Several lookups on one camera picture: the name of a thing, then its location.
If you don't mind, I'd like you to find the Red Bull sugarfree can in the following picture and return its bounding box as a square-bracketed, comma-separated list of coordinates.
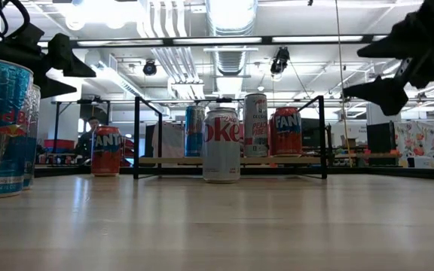
[23, 84, 41, 190]
[185, 105, 206, 157]
[0, 56, 35, 199]

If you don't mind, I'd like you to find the black metal rack frame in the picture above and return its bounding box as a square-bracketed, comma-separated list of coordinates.
[133, 96, 328, 181]

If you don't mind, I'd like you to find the white Celsius can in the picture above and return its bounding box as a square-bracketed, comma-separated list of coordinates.
[243, 93, 269, 158]

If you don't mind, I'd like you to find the silver Diet Coke can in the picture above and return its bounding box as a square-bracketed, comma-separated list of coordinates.
[202, 107, 242, 184]

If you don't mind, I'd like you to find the black background rig frame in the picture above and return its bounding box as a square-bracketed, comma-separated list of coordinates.
[50, 99, 112, 166]

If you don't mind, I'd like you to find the dark hanging monitor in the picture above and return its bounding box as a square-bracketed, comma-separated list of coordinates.
[79, 103, 109, 123]

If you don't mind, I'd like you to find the black ceiling camera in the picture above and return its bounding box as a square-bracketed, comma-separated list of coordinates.
[270, 46, 292, 75]

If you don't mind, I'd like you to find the person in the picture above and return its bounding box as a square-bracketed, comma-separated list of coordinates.
[75, 116, 101, 161]

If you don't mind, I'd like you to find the floral patterned cloth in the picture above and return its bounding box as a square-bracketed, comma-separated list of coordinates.
[393, 120, 434, 169]

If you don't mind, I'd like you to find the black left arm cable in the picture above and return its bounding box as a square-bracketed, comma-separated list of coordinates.
[0, 0, 31, 39]

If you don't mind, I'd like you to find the red plastic crate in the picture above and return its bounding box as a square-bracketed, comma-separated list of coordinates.
[43, 139, 76, 151]

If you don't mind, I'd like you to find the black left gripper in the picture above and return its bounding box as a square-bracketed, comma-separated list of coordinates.
[0, 32, 97, 99]

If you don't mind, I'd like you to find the black ceiling spot lamp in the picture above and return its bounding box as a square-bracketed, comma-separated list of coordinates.
[142, 59, 157, 77]

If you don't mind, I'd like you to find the white hanging cloth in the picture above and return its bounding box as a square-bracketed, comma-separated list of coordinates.
[151, 120, 186, 158]

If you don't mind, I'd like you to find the silver ventilation duct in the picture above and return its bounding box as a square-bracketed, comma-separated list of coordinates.
[205, 0, 258, 76]

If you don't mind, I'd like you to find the red Fanta can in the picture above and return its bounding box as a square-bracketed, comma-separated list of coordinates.
[90, 125, 123, 178]
[268, 106, 303, 157]

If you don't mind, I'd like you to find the black table rig frame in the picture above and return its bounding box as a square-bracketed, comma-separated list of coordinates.
[34, 164, 434, 181]

